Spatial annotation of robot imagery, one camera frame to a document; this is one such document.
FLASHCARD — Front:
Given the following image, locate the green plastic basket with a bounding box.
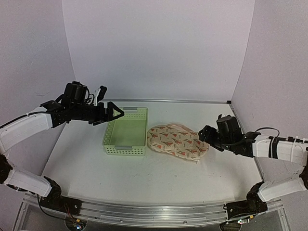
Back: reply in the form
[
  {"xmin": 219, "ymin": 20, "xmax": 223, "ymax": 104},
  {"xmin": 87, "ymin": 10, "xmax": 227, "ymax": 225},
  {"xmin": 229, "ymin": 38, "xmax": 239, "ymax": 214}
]
[{"xmin": 102, "ymin": 107, "xmax": 148, "ymax": 156}]

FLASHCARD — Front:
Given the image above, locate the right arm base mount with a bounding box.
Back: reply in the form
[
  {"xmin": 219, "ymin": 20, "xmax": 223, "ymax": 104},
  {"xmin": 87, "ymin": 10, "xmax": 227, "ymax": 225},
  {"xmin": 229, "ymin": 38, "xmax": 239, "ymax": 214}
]
[{"xmin": 224, "ymin": 181, "xmax": 268, "ymax": 220}]

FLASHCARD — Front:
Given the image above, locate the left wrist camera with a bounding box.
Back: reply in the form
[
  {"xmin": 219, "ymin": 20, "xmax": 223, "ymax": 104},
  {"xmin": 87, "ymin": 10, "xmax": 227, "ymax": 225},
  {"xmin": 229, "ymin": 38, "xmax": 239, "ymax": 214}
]
[{"xmin": 94, "ymin": 86, "xmax": 107, "ymax": 106}]

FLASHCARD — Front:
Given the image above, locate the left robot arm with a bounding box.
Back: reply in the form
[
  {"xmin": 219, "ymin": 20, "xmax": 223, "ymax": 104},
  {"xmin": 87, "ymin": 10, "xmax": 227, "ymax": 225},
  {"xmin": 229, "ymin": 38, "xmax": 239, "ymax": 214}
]
[{"xmin": 0, "ymin": 81, "xmax": 125, "ymax": 210}]

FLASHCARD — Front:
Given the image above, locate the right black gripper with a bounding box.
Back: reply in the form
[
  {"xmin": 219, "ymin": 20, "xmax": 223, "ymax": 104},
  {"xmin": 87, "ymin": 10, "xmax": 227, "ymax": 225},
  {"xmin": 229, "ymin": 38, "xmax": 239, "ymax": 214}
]
[{"xmin": 199, "ymin": 126, "xmax": 233, "ymax": 153}]

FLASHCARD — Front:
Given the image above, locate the aluminium front rail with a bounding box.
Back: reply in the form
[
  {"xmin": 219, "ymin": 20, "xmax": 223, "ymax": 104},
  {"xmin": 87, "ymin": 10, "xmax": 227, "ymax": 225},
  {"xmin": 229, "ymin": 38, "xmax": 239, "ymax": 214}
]
[{"xmin": 13, "ymin": 193, "xmax": 290, "ymax": 231}]

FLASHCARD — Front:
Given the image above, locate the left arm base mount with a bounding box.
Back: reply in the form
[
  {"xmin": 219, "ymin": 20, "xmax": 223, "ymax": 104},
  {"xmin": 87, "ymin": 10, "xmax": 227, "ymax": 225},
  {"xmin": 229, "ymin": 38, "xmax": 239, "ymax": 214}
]
[{"xmin": 38, "ymin": 176, "xmax": 82, "ymax": 215}]

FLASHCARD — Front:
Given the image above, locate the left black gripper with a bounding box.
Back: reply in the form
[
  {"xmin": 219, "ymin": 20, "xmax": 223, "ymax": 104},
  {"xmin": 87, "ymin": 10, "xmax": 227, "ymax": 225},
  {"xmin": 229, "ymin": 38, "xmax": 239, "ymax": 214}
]
[{"xmin": 71, "ymin": 101, "xmax": 124, "ymax": 126}]

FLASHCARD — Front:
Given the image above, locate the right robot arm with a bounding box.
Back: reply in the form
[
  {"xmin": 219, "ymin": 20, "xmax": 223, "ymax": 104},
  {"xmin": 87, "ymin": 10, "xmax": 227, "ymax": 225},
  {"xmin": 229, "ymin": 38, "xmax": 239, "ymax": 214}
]
[{"xmin": 198, "ymin": 115, "xmax": 308, "ymax": 213}]

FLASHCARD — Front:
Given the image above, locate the patterned beige laundry bag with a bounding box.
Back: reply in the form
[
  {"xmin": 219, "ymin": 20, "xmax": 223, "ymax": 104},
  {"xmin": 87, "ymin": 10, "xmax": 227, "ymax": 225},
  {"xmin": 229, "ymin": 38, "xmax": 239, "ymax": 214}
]
[{"xmin": 147, "ymin": 123, "xmax": 209, "ymax": 162}]

